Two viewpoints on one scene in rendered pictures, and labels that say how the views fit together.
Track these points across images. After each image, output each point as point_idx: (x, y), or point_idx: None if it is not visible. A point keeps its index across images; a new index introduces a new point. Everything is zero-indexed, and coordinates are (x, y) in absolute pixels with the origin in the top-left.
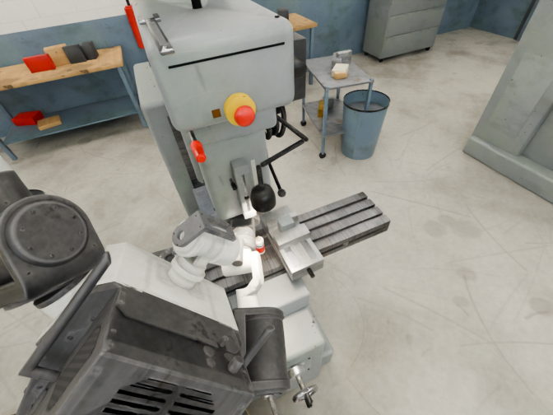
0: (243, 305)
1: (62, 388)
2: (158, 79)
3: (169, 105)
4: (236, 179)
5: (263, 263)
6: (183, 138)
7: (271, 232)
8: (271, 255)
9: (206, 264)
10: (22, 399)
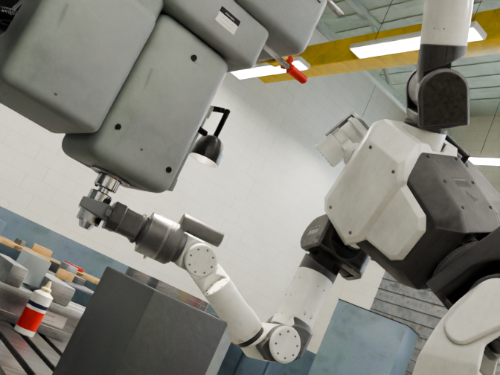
0: (241, 295)
1: (458, 157)
2: (321, 14)
3: (312, 32)
4: (204, 122)
5: (56, 346)
6: (257, 53)
7: (21, 288)
8: (39, 335)
9: (41, 369)
10: (476, 181)
